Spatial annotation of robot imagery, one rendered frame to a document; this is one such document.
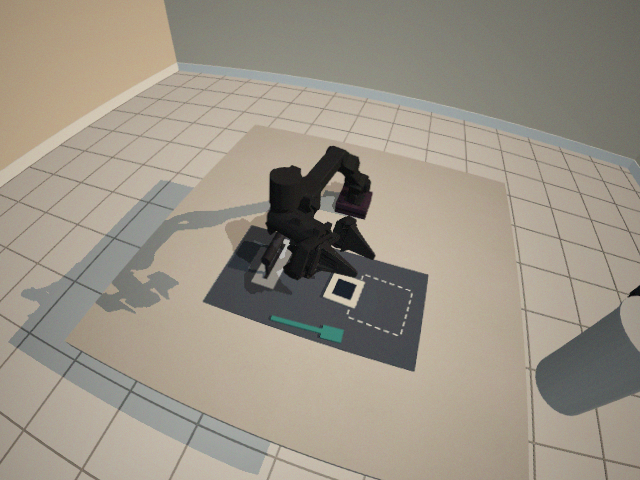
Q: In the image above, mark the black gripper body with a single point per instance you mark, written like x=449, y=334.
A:
x=307, y=233

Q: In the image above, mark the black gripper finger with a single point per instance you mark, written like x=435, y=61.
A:
x=355, y=242
x=328, y=259

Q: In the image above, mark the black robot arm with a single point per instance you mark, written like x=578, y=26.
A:
x=290, y=193

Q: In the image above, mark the tan square tile with white border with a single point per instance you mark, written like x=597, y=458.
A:
x=345, y=290

